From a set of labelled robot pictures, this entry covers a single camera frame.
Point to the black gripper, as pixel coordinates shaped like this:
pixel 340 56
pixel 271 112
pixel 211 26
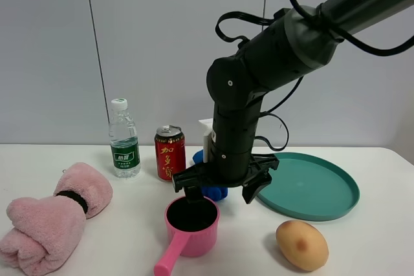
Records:
pixel 250 171

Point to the pink toy saucepan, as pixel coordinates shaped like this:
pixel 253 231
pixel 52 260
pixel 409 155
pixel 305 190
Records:
pixel 192 231

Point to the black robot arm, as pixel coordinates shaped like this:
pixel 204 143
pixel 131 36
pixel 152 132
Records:
pixel 295 42

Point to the rolled blue towel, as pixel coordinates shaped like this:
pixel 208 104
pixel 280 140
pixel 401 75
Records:
pixel 214 193

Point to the red drink can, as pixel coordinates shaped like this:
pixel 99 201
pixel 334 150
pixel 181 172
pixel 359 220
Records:
pixel 170 151

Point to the teal round tray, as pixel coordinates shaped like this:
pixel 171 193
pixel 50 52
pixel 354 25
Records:
pixel 310 188

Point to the toy potato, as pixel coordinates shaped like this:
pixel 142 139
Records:
pixel 302 245

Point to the clear water bottle green label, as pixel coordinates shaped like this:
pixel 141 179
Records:
pixel 123 140

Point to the rolled pink fleece towel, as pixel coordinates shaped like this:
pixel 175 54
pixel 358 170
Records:
pixel 47 230

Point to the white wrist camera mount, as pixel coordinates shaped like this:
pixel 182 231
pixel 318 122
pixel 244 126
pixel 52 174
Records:
pixel 207 128

